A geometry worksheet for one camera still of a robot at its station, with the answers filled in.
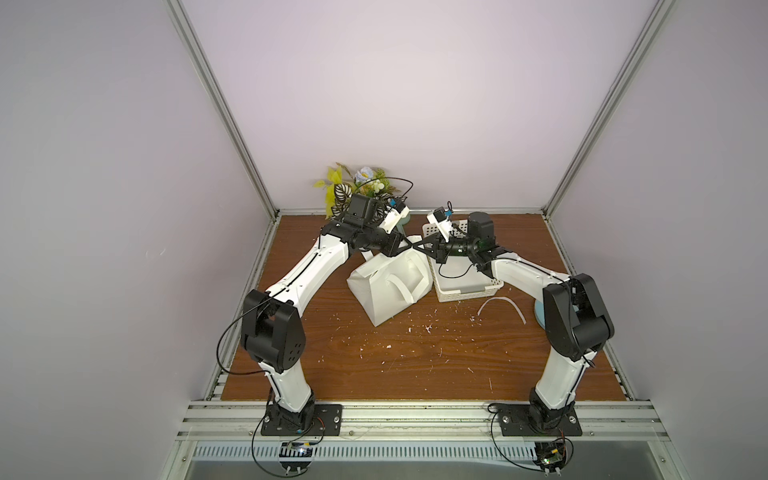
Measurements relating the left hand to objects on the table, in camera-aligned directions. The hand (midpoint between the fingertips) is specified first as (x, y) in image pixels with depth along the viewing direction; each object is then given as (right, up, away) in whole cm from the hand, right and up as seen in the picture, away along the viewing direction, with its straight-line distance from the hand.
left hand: (411, 241), depth 82 cm
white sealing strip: (+30, -19, +12) cm, 37 cm away
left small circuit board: (-29, -51, -10) cm, 60 cm away
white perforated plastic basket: (+13, -10, 0) cm, 17 cm away
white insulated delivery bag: (-7, -11, -4) cm, 14 cm away
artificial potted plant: (-21, +16, +8) cm, 28 cm away
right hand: (+2, 0, +3) cm, 3 cm away
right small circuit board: (+33, -51, -12) cm, 62 cm away
